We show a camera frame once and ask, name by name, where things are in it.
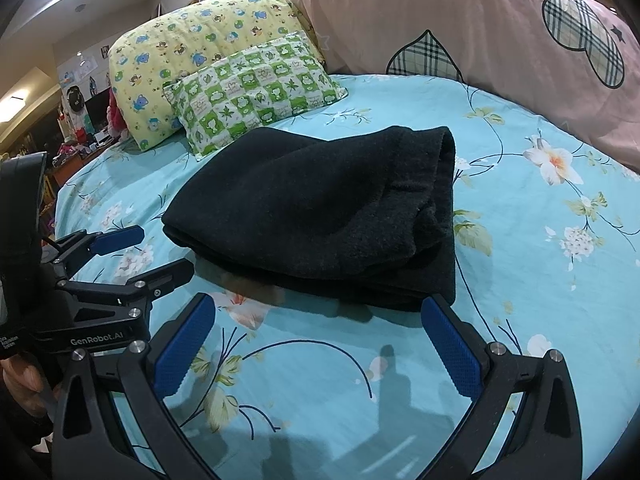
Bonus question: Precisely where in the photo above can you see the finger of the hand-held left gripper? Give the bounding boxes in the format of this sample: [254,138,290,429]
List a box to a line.
[56,258,196,319]
[42,225,146,281]

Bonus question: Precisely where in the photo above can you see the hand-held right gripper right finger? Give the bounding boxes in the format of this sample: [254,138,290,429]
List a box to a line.
[421,293,584,480]

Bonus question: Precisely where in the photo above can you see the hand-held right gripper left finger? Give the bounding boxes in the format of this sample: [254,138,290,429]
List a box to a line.
[50,292,222,480]

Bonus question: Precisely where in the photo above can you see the black pants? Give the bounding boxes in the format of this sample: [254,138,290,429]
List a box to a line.
[161,125,458,314]

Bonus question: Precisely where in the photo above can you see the person's left hand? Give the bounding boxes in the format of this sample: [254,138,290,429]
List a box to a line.
[0,356,64,456]

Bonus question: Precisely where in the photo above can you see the cluttered wooden desk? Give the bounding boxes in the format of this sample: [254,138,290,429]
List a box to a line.
[47,137,124,189]

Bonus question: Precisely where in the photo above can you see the blue floral bedsheet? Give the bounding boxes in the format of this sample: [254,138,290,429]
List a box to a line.
[52,72,640,480]

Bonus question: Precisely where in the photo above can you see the red cloth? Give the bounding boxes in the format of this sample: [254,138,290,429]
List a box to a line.
[106,95,129,139]

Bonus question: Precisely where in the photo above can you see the black monitor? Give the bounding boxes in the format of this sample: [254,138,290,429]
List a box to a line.
[83,91,112,134]

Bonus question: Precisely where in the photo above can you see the small ceiling light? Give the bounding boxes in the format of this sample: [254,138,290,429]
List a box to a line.
[0,89,32,122]

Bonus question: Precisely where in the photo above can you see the green checkered pillow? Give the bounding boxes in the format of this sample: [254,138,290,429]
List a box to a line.
[163,30,350,162]

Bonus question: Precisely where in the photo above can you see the yellow animal print pillow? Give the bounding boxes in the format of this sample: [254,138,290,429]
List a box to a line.
[107,0,322,154]

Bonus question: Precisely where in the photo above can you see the pink quilt with plaid hearts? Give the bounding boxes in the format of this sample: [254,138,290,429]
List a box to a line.
[279,0,640,174]

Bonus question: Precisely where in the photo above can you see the white wall papers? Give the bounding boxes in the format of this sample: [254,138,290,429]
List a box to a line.
[56,54,109,87]

